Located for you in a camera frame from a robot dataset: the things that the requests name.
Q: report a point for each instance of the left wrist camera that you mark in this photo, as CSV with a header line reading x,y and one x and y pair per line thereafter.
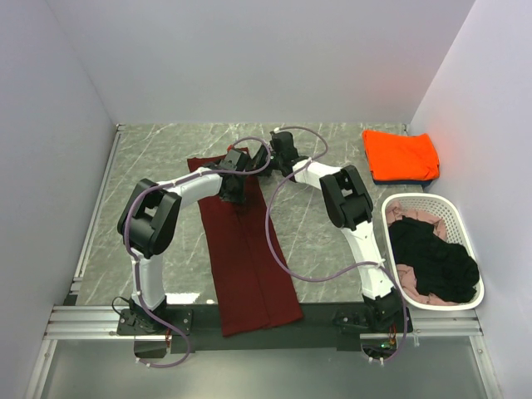
x,y
236,160

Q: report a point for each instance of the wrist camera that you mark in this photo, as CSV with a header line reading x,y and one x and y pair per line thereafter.
x,y
284,143
236,160

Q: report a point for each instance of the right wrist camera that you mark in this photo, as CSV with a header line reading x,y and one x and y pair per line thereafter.
x,y
284,143

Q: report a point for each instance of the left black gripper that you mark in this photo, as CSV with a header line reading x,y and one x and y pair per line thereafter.
x,y
239,196

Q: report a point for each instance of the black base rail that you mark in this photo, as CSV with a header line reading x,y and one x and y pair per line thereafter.
x,y
342,326

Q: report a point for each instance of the dark red t-shirt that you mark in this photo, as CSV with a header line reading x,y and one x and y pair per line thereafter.
x,y
253,292

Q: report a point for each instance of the black garment in basket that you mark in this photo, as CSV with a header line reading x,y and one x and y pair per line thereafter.
x,y
431,270

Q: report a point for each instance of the folded orange t-shirt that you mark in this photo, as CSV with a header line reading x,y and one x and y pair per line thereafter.
x,y
381,143

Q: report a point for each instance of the folded blue t-shirt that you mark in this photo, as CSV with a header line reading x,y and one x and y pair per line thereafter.
x,y
409,182

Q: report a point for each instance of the white plastic laundry basket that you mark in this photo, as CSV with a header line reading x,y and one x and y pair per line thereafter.
x,y
456,234

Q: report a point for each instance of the pink garment in basket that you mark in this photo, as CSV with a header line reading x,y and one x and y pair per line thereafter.
x,y
415,214

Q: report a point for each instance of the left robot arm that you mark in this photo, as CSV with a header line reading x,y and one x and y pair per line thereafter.
x,y
148,223

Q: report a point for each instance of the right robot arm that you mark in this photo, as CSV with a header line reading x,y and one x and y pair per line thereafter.
x,y
349,207

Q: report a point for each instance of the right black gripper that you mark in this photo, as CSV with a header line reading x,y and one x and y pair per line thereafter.
x,y
258,165

